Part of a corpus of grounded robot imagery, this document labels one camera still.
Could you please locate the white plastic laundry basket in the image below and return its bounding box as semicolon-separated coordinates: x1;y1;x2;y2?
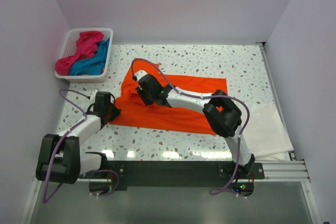
55;27;113;83

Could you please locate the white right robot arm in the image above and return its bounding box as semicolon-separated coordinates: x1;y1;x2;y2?
132;70;255;178

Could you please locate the blue t shirt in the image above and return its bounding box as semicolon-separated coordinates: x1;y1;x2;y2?
69;38;110;76

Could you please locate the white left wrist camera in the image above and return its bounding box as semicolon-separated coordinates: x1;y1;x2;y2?
89;89;99;100

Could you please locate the aluminium frame rail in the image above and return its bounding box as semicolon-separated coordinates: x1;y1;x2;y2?
256;161;310;182

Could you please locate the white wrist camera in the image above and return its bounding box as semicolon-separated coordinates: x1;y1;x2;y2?
89;89;99;100
132;70;148;81

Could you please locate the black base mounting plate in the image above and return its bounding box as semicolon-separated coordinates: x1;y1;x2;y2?
88;159;263;192

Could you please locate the orange t shirt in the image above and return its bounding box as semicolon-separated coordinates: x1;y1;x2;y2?
110;70;228;135

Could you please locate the pink t shirt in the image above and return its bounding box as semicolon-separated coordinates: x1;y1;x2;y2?
55;30;104;76

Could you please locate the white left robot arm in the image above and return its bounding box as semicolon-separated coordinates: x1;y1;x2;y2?
36;90;121;184

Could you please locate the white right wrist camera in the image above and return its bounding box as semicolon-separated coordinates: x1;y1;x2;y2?
132;70;148;81

